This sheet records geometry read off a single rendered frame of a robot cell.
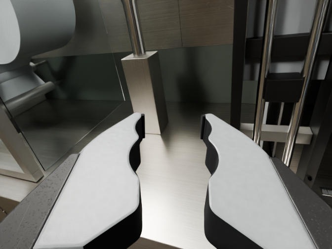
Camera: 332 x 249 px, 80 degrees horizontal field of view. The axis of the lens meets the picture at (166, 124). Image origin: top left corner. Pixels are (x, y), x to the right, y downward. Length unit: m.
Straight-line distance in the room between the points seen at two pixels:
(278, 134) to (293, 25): 0.18
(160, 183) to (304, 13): 0.44
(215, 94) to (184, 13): 0.33
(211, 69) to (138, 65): 0.34
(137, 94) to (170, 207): 0.37
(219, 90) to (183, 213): 0.55
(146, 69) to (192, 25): 0.29
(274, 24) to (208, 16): 0.48
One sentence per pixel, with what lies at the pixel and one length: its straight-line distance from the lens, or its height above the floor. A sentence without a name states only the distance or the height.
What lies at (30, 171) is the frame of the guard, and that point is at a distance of 0.70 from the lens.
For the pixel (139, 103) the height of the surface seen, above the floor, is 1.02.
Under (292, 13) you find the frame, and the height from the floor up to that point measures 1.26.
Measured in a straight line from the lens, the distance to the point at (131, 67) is 0.64.
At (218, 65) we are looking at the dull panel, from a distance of 0.84.
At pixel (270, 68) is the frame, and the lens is 0.39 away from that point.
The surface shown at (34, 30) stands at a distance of 0.73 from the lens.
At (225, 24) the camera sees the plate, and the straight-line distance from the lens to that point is 0.81.
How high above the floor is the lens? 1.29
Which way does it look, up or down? 31 degrees down
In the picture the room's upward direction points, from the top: 9 degrees counter-clockwise
